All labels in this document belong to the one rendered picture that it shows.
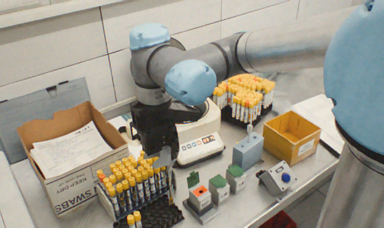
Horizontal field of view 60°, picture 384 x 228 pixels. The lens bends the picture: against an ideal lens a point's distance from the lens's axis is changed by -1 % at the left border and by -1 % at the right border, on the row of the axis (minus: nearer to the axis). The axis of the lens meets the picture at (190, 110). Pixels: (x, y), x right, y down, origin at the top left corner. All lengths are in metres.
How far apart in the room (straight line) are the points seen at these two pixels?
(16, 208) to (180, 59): 0.38
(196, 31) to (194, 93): 0.87
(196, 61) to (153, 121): 0.22
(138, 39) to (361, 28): 0.43
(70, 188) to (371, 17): 0.85
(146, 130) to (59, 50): 0.53
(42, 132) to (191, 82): 0.74
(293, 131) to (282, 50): 0.73
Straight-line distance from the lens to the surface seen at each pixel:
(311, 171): 1.13
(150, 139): 0.71
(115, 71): 1.26
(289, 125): 1.23
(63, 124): 1.19
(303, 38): 0.49
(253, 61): 0.57
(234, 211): 0.98
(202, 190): 0.92
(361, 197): 0.35
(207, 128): 1.10
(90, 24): 1.16
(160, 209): 0.95
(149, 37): 0.61
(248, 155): 1.03
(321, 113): 1.37
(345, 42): 0.27
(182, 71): 0.54
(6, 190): 0.71
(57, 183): 0.95
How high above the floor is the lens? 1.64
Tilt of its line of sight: 35 degrees down
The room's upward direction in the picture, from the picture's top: 1 degrees counter-clockwise
